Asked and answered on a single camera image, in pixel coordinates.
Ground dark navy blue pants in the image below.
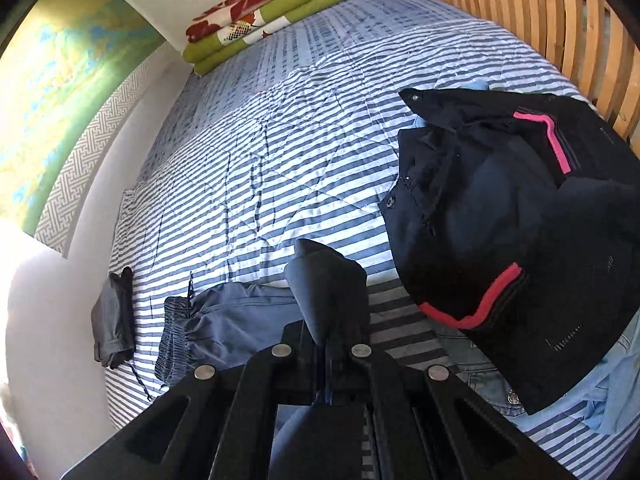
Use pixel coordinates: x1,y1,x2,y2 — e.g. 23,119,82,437
155,238,368,479

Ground landscape wall hanging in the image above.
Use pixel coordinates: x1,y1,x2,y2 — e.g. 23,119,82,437
1,0,170,255

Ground black jacket pink stripe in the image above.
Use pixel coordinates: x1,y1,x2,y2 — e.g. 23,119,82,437
377,86,640,416

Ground light blue denim jeans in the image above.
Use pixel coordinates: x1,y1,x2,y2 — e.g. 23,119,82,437
412,77,640,436

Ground wooden slatted bed rail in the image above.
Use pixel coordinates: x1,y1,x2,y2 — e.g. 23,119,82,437
442,0,639,151

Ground blue white striped bedspread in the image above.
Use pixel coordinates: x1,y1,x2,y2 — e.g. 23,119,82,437
106,0,639,479

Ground folded dark grey pants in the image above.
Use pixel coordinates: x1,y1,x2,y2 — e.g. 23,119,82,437
91,266,136,370

